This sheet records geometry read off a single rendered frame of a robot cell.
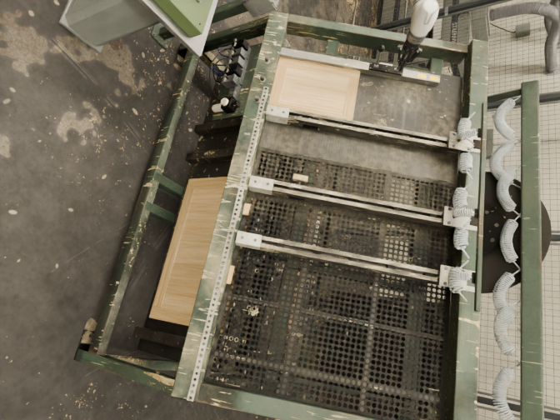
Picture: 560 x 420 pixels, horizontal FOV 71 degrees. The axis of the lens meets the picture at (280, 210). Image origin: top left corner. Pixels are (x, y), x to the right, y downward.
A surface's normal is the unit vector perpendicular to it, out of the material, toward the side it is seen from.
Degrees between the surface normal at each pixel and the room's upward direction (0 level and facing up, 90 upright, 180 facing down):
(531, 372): 90
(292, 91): 58
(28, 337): 0
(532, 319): 90
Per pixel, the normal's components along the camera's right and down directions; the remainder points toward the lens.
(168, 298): -0.50, -0.36
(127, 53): 0.84, 0.00
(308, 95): 0.03, -0.31
